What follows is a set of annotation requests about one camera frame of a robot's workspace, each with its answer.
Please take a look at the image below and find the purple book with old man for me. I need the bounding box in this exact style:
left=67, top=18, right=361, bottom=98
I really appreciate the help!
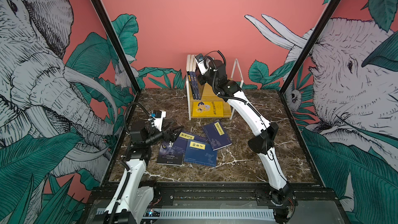
left=190, top=55, right=200, bottom=100

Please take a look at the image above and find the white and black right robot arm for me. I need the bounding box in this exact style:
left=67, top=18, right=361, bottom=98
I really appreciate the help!
left=195, top=56, right=294, bottom=206

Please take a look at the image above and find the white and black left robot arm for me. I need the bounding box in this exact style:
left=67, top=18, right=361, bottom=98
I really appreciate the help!
left=93, top=120, right=183, bottom=224

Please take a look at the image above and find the navy book under purple books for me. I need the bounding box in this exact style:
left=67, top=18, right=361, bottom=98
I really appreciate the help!
left=202, top=120, right=232, bottom=150

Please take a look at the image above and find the navy book with yellow label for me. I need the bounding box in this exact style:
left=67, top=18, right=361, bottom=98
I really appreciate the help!
left=172, top=131, right=208, bottom=152

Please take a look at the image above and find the dark purple book white strip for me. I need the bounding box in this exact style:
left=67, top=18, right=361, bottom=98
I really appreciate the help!
left=157, top=141, right=184, bottom=166

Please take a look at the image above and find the dark brown standing book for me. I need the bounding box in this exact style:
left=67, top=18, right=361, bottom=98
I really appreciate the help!
left=186, top=55, right=195, bottom=99

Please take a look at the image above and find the blue book with yellow label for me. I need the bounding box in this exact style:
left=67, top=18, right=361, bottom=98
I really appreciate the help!
left=184, top=140, right=217, bottom=167

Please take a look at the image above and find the yellow cartoon cover book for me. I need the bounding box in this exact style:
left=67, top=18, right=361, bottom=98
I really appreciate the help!
left=192, top=101, right=224, bottom=118

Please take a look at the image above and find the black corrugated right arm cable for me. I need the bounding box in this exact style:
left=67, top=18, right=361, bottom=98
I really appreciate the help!
left=203, top=49, right=227, bottom=69

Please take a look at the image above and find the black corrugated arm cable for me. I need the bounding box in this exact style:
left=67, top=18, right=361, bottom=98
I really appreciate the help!
left=203, top=49, right=227, bottom=69
left=122, top=102, right=151, bottom=134

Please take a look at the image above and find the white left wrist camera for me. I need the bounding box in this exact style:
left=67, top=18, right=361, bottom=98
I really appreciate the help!
left=149, top=110, right=166, bottom=131

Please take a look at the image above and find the white frame wooden bookshelf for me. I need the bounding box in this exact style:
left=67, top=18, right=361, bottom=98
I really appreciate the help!
left=186, top=59, right=244, bottom=120

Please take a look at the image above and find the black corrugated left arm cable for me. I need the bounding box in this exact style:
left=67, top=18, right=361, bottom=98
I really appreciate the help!
left=122, top=102, right=151, bottom=134

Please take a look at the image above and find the white slotted cable duct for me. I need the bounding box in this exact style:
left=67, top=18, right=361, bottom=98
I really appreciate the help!
left=94, top=208, right=276, bottom=222

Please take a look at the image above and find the black right frame post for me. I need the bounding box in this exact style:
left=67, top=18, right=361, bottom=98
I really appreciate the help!
left=279, top=0, right=341, bottom=94

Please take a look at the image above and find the black frame post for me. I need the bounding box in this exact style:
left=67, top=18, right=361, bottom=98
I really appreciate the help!
left=90, top=0, right=141, bottom=95
left=279, top=0, right=341, bottom=94

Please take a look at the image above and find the black left frame post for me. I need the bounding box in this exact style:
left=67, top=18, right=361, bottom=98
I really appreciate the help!
left=90, top=0, right=141, bottom=95

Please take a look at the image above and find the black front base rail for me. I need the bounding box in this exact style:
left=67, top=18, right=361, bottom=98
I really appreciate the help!
left=77, top=181, right=350, bottom=224

